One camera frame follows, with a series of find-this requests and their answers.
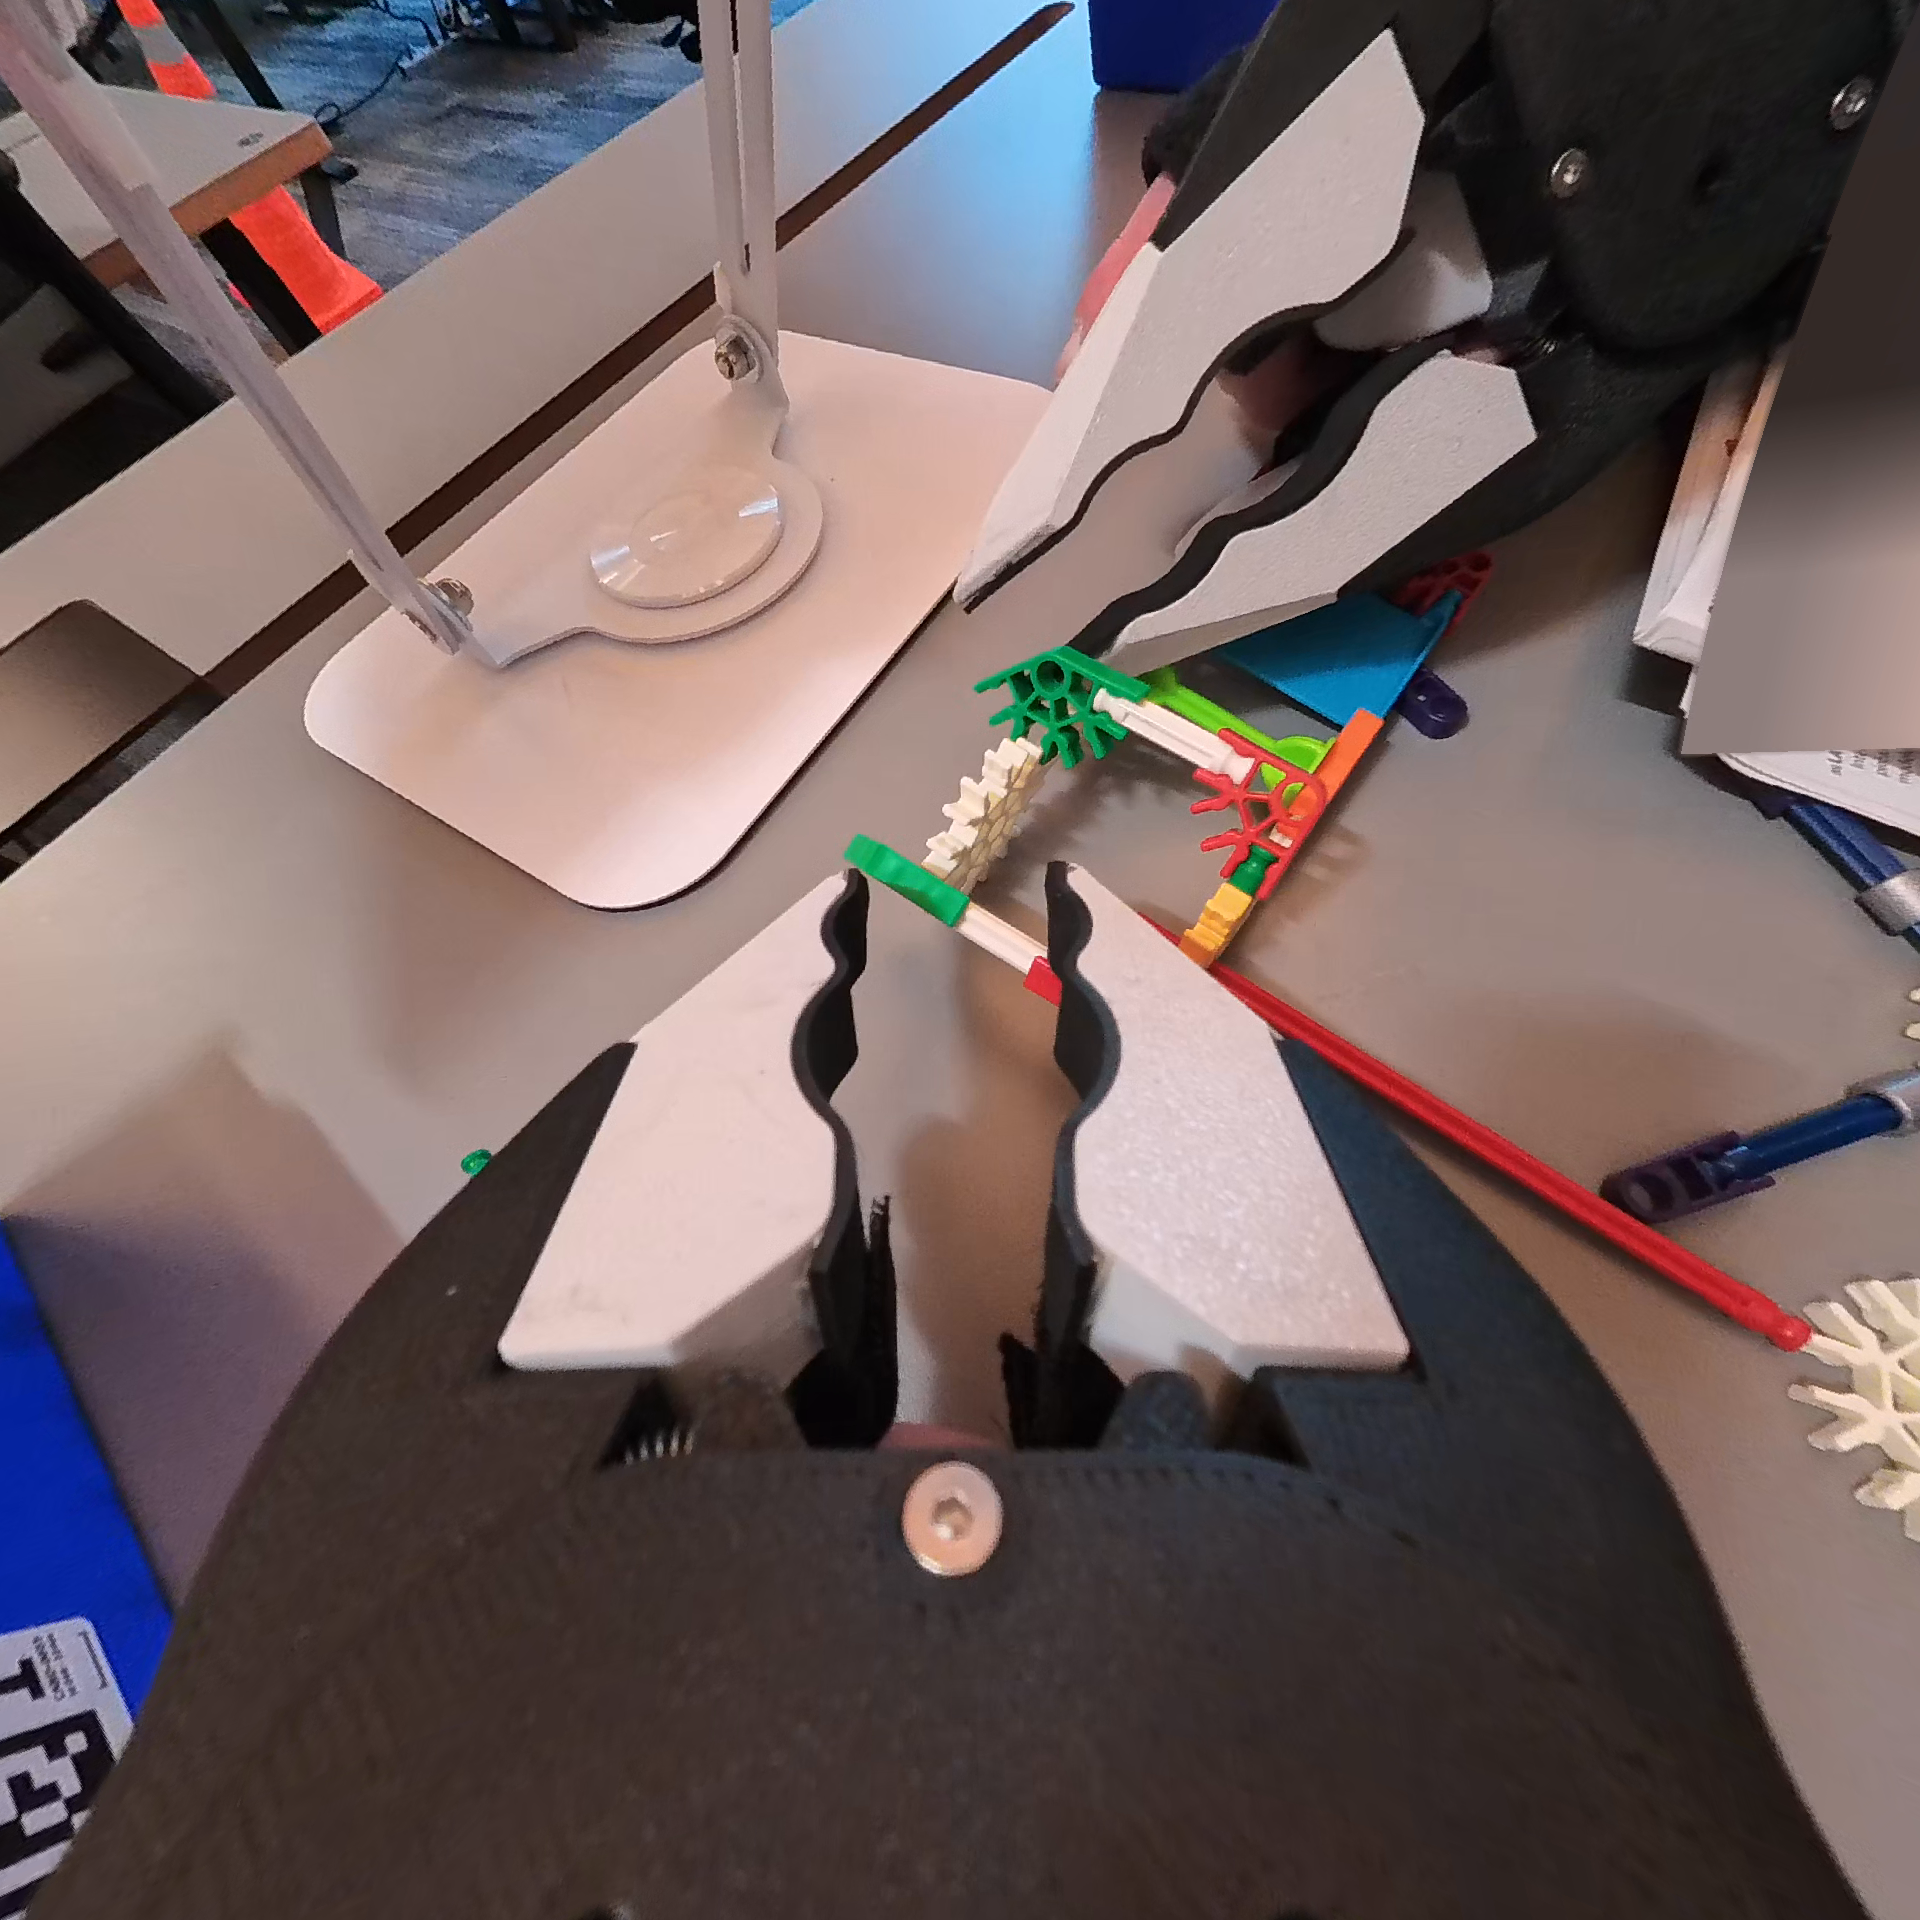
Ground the blue rod with purple connector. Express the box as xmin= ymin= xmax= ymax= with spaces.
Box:
xmin=1603 ymin=1071 xmax=1920 ymax=1227

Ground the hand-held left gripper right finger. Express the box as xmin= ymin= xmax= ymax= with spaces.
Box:
xmin=1000 ymin=857 xmax=1418 ymax=1456

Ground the long red plastic rod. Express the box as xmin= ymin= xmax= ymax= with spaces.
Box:
xmin=1137 ymin=914 xmax=1815 ymax=1354

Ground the white snowflake connector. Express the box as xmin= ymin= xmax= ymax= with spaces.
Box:
xmin=1787 ymin=1275 xmax=1920 ymax=1542

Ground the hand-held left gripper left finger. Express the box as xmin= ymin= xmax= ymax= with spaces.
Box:
xmin=496 ymin=864 xmax=905 ymax=1448

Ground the blue plastic bin with tag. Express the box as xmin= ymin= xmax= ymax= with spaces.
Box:
xmin=0 ymin=1218 xmax=173 ymax=1920

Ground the white instruction booklet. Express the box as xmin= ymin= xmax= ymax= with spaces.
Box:
xmin=1635 ymin=352 xmax=1920 ymax=839

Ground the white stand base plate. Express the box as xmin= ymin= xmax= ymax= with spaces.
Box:
xmin=0 ymin=0 xmax=1058 ymax=914

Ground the small grey side table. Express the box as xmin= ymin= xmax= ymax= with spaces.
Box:
xmin=0 ymin=83 xmax=354 ymax=354

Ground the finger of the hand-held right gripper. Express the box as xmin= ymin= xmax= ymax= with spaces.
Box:
xmin=1095 ymin=352 xmax=1545 ymax=667
xmin=954 ymin=32 xmax=1486 ymax=618

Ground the person's right hand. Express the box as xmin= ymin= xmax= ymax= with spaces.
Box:
xmin=1058 ymin=181 xmax=1186 ymax=379

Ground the blue rod with grey connector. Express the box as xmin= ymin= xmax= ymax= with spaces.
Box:
xmin=1749 ymin=797 xmax=1920 ymax=954

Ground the colourful plastic construction toy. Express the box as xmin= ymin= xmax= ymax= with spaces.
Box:
xmin=848 ymin=555 xmax=1491 ymax=1003

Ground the orange traffic cone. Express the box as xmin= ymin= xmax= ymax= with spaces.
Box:
xmin=114 ymin=0 xmax=389 ymax=337

